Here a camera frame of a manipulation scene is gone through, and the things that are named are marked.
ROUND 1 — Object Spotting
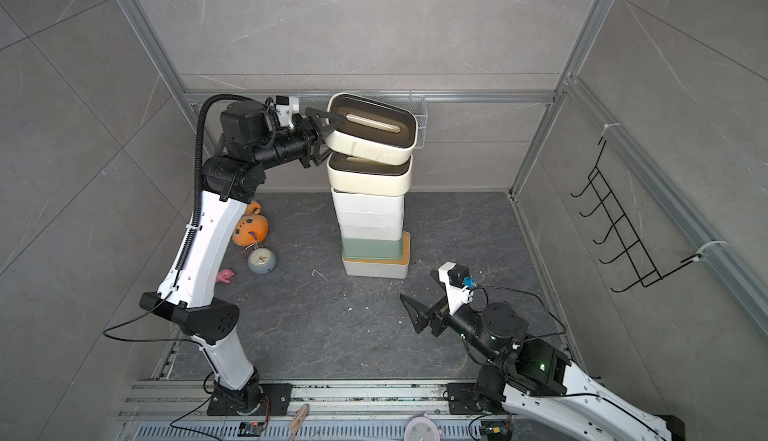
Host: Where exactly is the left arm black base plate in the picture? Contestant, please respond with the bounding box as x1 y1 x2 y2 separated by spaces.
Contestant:
207 383 293 416

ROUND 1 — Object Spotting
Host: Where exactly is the small circuit board front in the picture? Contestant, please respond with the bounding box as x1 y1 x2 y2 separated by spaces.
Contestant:
237 421 268 438

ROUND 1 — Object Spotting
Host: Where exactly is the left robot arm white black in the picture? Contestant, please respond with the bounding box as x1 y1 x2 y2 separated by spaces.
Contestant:
140 94 346 395

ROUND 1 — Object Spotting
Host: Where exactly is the large bamboo lid tissue box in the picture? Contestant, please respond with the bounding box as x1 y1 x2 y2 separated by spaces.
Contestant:
342 231 411 279

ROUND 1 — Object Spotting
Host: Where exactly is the wooden brush handle front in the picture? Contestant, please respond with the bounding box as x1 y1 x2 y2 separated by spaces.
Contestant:
288 404 309 441

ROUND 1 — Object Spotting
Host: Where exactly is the small bamboo lid tissue box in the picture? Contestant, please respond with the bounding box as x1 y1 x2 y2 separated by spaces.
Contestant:
340 224 403 241

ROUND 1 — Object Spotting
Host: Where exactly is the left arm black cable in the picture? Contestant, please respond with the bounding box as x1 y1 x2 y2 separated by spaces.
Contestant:
173 93 253 274

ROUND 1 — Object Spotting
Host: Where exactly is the small grey alarm clock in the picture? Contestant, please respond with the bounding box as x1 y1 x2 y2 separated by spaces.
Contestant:
247 247 277 275

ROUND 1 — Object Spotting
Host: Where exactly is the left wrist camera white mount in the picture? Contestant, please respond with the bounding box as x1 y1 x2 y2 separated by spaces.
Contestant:
275 95 300 130

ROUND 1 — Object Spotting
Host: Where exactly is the grey lid white tissue box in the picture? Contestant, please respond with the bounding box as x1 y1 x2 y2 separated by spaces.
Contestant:
331 188 405 214

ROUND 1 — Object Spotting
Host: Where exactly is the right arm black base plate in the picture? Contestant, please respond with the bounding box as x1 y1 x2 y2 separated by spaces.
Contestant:
443 382 484 415

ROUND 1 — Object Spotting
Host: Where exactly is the cream box dark lid back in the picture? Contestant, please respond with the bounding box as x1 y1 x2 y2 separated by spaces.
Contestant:
325 93 418 166

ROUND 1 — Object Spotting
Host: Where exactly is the pink round object front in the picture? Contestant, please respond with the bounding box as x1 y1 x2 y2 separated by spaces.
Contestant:
403 416 441 441

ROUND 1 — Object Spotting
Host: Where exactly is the green tissue box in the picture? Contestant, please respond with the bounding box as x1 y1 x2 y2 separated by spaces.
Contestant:
341 237 403 260

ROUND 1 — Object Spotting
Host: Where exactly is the orange plush toy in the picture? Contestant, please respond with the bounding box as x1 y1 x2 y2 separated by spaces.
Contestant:
232 202 269 247

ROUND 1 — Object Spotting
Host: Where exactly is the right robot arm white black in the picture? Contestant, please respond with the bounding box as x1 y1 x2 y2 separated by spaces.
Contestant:
400 295 686 440

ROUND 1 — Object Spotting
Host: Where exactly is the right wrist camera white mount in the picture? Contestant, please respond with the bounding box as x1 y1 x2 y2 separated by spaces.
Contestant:
438 261 476 316

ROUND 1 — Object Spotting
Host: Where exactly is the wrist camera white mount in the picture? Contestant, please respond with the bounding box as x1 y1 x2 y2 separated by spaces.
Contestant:
275 95 300 130
438 261 476 316

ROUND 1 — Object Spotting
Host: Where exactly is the white wire mesh basket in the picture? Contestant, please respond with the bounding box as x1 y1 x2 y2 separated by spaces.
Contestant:
291 91 428 149

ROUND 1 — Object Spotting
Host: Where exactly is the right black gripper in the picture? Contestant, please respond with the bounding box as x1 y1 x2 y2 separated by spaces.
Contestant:
403 292 501 366

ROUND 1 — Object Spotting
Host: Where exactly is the cream box dark lid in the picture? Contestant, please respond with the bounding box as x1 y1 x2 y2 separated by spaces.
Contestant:
325 93 418 166
327 152 413 196

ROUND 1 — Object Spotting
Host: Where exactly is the small pink toy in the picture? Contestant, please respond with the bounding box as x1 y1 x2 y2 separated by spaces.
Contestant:
216 269 235 283

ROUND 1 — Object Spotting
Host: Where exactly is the black wire hook rack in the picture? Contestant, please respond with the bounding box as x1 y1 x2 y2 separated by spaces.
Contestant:
569 136 703 294

